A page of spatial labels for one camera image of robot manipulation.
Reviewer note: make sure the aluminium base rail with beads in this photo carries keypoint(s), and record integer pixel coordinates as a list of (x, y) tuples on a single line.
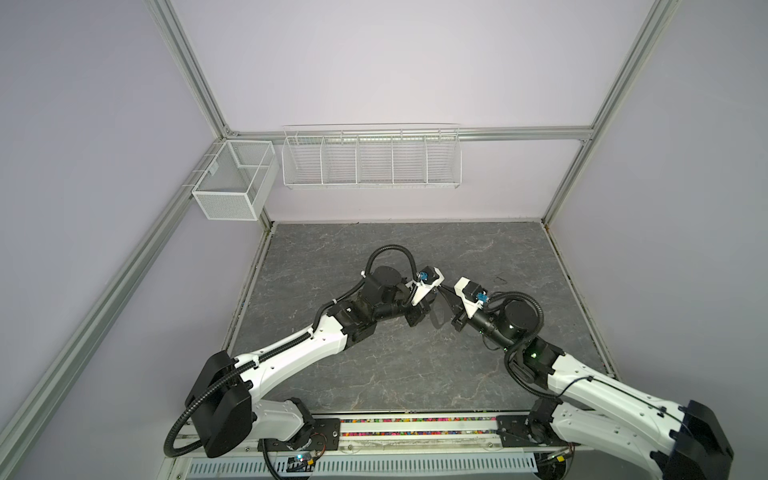
[(420, 432)]

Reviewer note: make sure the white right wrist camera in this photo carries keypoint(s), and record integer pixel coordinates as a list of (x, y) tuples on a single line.
[(472, 296)]

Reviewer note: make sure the aluminium frame corner post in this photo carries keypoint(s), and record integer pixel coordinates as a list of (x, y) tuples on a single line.
[(653, 27)]

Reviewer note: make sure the white vented cable duct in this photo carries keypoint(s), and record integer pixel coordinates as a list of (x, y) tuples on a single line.
[(369, 466)]

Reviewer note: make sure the left aluminium frame post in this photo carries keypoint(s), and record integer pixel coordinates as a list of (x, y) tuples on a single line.
[(170, 27)]

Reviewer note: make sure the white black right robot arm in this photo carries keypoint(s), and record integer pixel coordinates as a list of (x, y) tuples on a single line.
[(579, 405)]

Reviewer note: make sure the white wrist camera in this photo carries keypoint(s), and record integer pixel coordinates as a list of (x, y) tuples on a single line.
[(427, 280), (472, 296)]

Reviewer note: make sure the long white wire basket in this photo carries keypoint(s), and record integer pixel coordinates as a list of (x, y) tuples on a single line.
[(384, 155)]

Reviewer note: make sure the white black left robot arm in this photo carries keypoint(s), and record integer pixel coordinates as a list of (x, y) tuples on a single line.
[(227, 403)]

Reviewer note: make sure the small white mesh basket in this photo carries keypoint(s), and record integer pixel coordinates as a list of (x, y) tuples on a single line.
[(237, 181)]

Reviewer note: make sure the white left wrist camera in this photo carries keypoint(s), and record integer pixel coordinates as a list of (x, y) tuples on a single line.
[(427, 280)]

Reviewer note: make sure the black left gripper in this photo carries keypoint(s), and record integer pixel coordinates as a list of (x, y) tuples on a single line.
[(420, 311)]

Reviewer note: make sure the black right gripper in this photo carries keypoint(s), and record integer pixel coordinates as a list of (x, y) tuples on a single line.
[(458, 304)]

